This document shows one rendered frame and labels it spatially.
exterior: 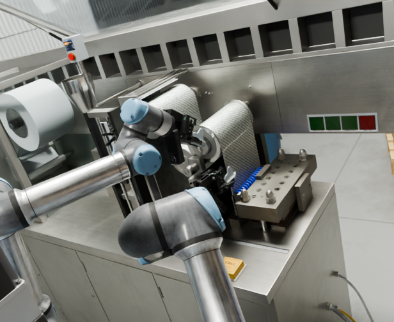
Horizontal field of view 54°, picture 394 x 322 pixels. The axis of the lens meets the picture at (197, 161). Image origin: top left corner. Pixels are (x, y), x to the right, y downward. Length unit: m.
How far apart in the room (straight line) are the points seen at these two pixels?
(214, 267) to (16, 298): 0.38
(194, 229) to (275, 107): 0.86
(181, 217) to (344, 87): 0.84
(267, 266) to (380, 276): 1.34
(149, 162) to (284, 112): 0.75
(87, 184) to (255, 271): 0.63
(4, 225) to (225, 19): 1.07
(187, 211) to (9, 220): 0.40
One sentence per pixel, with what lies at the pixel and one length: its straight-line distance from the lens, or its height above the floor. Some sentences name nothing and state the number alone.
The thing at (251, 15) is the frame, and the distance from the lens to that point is 1.54.
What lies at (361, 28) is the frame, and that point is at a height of 1.49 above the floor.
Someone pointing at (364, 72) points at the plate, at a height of 1.36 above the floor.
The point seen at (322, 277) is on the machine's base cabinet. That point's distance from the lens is 1.68.
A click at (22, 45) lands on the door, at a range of 4.53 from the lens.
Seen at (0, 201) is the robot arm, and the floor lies 1.44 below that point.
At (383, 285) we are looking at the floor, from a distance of 2.54.
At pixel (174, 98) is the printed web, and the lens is 1.59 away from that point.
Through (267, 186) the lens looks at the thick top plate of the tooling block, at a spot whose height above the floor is 1.03.
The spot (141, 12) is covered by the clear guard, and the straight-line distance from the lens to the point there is 1.75.
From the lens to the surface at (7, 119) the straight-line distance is 2.03.
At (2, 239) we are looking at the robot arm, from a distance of 1.15.
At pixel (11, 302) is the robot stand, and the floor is 1.36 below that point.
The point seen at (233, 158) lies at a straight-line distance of 1.46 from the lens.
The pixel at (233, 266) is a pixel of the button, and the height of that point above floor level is 0.92.
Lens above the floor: 1.76
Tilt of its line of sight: 23 degrees down
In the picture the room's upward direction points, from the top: 16 degrees counter-clockwise
